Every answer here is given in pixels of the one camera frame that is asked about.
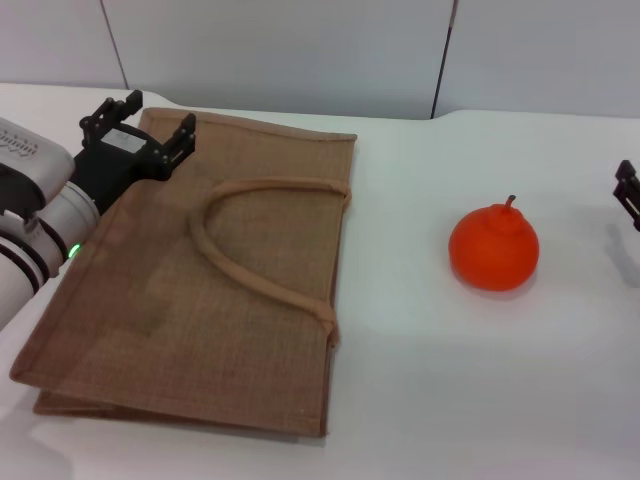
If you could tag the brown jute handbag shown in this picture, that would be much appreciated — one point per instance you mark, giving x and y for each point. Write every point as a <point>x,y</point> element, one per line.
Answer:
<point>150,275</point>

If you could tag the orange toy fruit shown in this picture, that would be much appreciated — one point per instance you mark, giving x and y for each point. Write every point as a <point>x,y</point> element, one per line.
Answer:
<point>492,250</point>

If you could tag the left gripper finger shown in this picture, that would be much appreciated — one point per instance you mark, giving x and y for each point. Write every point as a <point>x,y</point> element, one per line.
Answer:
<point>114,107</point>
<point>177,142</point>

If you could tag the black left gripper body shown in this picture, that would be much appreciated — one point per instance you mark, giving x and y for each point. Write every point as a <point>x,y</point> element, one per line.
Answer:
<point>117,160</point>

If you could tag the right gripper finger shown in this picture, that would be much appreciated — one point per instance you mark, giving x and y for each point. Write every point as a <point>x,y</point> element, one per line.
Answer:
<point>631,190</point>

